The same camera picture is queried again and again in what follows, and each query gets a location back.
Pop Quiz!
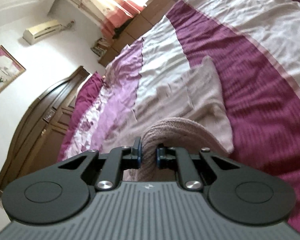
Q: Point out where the pink knitted cardigan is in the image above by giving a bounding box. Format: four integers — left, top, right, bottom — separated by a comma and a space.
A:
99, 55, 235, 182

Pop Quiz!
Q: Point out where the dark wooden headboard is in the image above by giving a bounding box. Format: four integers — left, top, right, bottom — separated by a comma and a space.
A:
0, 66, 89, 196

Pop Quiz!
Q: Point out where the stack of books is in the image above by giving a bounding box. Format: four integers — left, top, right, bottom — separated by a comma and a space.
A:
90, 37, 110, 57

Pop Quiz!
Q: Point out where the purple floral bedspread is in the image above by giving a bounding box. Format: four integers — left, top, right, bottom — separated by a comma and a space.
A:
57, 0, 300, 232

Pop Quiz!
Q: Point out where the orange curtain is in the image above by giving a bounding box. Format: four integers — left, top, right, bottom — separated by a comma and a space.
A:
70, 0, 144, 43

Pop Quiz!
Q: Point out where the wooden bedside ledge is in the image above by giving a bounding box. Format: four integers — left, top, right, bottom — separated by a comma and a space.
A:
98, 0, 178, 67

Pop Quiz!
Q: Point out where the framed wall portrait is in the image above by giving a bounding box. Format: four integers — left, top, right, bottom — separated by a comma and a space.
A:
0, 45, 26, 93

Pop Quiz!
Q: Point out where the white wall air conditioner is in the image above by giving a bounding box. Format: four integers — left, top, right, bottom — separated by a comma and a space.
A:
23, 20, 62, 45

